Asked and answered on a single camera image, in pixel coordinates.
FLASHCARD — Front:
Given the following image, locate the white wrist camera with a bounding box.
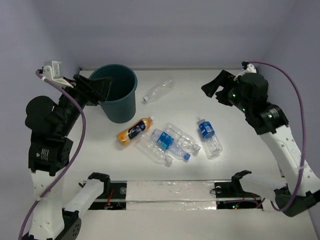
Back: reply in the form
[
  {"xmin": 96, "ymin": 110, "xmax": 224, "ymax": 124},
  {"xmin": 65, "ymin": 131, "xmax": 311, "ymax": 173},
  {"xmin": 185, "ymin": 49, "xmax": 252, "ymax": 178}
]
[
  {"xmin": 233, "ymin": 61, "xmax": 257, "ymax": 81},
  {"xmin": 41, "ymin": 60, "xmax": 74, "ymax": 88}
]

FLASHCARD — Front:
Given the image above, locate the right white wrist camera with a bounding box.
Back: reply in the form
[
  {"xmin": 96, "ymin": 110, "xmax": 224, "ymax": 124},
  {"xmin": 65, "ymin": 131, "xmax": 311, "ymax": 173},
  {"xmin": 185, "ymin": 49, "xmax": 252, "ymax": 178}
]
[{"xmin": 233, "ymin": 61, "xmax": 257, "ymax": 81}]

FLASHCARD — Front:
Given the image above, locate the dark green plastic bin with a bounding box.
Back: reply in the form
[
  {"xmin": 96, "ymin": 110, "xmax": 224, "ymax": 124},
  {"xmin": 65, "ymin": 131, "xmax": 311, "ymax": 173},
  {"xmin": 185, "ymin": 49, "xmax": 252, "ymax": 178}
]
[{"xmin": 89, "ymin": 64, "xmax": 138, "ymax": 124}]

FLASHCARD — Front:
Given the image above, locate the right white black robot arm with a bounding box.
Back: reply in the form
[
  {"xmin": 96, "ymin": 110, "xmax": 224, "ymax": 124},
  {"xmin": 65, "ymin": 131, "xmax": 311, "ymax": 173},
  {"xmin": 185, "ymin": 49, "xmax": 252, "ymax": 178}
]
[{"xmin": 201, "ymin": 70, "xmax": 320, "ymax": 218}]

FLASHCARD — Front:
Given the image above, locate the orange juice bottle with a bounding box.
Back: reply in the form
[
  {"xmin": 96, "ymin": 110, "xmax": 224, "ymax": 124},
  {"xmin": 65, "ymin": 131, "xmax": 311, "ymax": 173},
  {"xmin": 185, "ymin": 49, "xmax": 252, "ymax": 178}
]
[{"xmin": 117, "ymin": 116, "xmax": 154, "ymax": 146}]

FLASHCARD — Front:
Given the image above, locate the silver foil tape strip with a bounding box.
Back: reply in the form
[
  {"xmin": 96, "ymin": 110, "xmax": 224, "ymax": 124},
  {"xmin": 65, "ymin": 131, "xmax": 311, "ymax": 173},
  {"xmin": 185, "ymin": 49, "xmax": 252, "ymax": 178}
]
[{"xmin": 125, "ymin": 180, "xmax": 217, "ymax": 211}]

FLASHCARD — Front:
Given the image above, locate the light blue label bottle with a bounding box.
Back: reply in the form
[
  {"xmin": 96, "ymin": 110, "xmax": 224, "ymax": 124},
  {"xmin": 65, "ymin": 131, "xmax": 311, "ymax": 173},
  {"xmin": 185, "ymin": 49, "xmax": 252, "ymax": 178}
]
[{"xmin": 150, "ymin": 128, "xmax": 191, "ymax": 162}]

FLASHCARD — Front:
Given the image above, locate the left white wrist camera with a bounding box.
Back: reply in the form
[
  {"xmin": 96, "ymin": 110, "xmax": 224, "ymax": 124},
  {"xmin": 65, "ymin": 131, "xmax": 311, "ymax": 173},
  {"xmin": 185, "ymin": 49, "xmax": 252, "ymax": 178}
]
[{"xmin": 41, "ymin": 60, "xmax": 74, "ymax": 88}]

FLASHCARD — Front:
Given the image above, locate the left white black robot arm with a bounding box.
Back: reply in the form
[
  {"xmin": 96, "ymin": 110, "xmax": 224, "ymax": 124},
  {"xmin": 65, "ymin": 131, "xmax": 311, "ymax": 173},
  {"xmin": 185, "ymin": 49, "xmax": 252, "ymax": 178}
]
[{"xmin": 18, "ymin": 74, "xmax": 113, "ymax": 240}]

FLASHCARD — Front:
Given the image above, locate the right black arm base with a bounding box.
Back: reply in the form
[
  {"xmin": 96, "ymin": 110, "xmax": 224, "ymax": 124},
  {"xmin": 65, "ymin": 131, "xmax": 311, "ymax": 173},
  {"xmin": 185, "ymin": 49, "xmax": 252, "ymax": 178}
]
[{"xmin": 210, "ymin": 181, "xmax": 263, "ymax": 210}]

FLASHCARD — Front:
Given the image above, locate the clear ribbed plastic bottle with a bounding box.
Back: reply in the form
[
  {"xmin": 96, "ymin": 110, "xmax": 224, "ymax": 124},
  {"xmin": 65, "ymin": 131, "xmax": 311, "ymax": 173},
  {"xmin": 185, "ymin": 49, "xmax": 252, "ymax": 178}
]
[{"xmin": 135, "ymin": 133, "xmax": 173, "ymax": 167}]

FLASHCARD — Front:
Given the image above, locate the blue label water bottle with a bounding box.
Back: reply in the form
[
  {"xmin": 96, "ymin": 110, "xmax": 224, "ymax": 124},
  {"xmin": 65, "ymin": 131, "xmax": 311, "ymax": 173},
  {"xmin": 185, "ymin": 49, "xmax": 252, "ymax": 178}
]
[{"xmin": 197, "ymin": 117, "xmax": 223, "ymax": 159}]

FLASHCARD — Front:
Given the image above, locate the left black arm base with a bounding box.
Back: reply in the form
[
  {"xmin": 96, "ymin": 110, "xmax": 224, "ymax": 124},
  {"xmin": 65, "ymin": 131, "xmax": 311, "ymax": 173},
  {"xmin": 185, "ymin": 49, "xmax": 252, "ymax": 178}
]
[{"xmin": 89, "ymin": 181, "xmax": 127, "ymax": 210}]

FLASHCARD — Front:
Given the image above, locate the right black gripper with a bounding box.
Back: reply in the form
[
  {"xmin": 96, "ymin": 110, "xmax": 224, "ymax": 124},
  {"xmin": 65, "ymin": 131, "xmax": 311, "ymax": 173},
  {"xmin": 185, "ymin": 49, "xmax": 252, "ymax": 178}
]
[{"xmin": 201, "ymin": 69, "xmax": 252, "ymax": 113}]

